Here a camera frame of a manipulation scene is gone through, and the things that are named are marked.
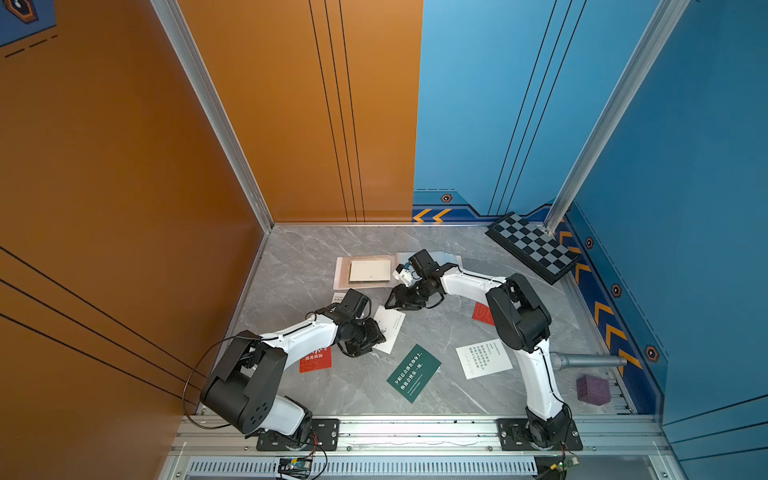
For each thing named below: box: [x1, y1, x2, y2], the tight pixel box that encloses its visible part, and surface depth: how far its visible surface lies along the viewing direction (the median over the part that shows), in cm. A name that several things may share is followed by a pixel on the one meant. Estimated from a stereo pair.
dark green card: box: [386, 344, 442, 403], surface depth 85 cm
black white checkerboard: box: [485, 212, 581, 285], surface depth 111 cm
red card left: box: [299, 346, 333, 374], surface depth 87 cm
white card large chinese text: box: [372, 305, 406, 354], surface depth 94 cm
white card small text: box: [455, 338, 514, 380], surface depth 87 cm
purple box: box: [576, 374, 611, 406], surface depth 77 cm
